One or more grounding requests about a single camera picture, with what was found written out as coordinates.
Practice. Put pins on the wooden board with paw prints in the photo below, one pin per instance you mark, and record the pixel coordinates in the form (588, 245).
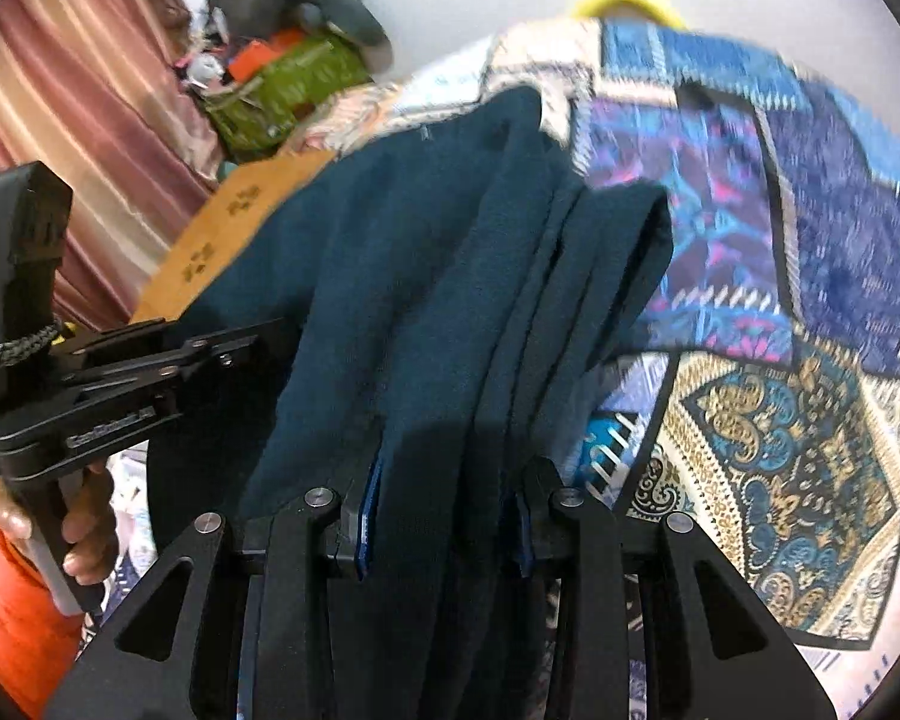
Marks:
(225, 217)

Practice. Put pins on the pink striped curtain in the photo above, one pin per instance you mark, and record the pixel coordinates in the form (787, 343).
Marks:
(82, 90)

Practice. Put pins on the orange packet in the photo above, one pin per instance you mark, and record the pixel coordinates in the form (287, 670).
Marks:
(259, 56)

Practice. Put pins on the green patterned bag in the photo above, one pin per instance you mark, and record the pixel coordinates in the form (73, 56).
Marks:
(285, 97)

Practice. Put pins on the person's left hand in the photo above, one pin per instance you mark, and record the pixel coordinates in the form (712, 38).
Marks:
(90, 525)

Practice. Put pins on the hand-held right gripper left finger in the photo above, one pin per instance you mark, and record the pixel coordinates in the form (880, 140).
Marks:
(371, 517)

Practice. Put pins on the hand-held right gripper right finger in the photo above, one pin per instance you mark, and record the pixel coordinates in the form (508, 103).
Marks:
(526, 532)

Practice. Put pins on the patchwork printed blanket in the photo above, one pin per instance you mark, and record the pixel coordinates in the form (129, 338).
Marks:
(795, 390)

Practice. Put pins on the person's left forearm orange sleeve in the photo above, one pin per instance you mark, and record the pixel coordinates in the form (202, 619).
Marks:
(22, 630)

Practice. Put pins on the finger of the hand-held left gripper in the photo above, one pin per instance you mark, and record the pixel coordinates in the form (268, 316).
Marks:
(157, 373)
(195, 337)

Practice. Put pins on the dark teal pants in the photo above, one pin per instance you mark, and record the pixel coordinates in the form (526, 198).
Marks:
(420, 277)

